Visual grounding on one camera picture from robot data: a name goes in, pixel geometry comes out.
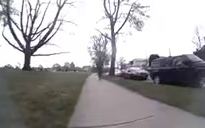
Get large bare spreading tree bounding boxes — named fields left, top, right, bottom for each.
left=0, top=0, right=78, bottom=71

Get narrow grass verge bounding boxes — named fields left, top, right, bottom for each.
left=102, top=74, right=205, bottom=122

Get wide grass lawn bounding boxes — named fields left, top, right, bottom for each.
left=0, top=68, right=92, bottom=128

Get small bare tree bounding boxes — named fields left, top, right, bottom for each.
left=87, top=33, right=110, bottom=76

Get distant row of trees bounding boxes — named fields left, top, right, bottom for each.
left=3, top=61, right=93, bottom=73

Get tall bare roadside tree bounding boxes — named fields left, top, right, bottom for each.
left=95, top=0, right=150, bottom=77

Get silver car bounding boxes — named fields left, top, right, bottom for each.
left=122, top=65, right=150, bottom=81

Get person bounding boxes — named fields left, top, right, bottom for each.
left=96, top=62, right=104, bottom=80

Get grey concrete sidewalk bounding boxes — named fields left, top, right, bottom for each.
left=67, top=73, right=205, bottom=128

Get dark pickup truck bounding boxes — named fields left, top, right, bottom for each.
left=148, top=53, right=205, bottom=90

